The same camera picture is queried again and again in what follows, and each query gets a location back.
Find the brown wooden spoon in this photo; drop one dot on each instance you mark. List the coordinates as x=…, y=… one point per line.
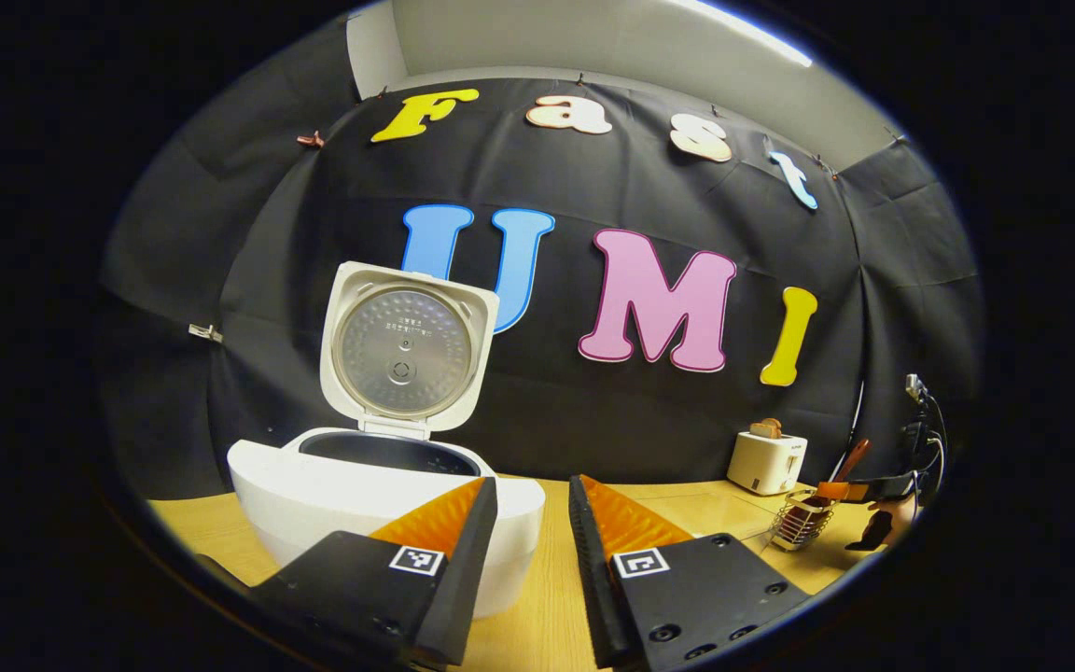
x=853, y=459

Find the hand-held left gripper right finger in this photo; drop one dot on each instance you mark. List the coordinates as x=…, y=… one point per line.
x=593, y=579

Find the black backdrop cloth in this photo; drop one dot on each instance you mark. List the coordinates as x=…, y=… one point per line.
x=593, y=420

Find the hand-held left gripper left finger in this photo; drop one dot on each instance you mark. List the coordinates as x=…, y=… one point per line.
x=472, y=569

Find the silver cloth clip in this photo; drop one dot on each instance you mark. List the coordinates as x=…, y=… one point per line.
x=206, y=332

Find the toasted bread slice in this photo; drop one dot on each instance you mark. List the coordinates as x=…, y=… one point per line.
x=766, y=428

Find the white toaster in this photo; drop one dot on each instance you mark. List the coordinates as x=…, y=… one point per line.
x=766, y=465

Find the white rice cooker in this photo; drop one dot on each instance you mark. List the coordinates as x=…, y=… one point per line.
x=314, y=495

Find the red cloth clip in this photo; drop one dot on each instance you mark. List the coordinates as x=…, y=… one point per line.
x=311, y=140

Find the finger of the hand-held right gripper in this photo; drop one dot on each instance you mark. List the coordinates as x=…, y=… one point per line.
x=873, y=485

